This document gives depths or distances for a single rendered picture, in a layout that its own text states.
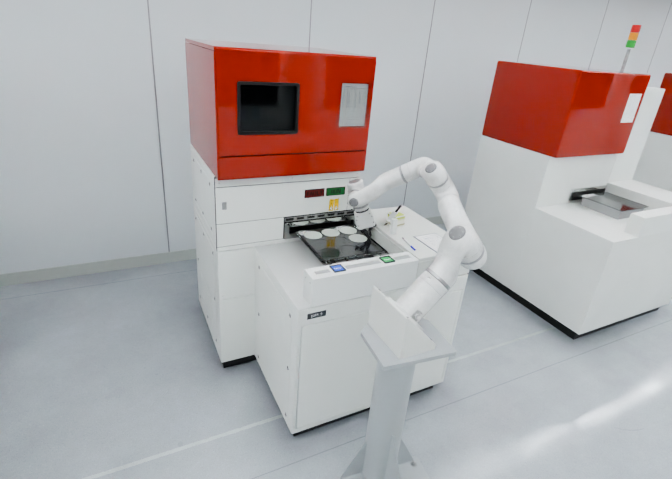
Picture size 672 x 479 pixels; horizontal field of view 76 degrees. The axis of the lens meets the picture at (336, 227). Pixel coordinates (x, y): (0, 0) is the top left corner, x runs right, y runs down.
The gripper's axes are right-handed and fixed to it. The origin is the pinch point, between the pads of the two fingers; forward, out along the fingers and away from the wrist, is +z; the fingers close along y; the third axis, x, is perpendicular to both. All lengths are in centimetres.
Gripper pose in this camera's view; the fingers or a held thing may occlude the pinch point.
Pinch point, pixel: (368, 234)
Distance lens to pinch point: 235.6
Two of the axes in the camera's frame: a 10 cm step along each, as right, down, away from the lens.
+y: 9.6, -2.5, -0.9
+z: 2.6, 8.8, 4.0
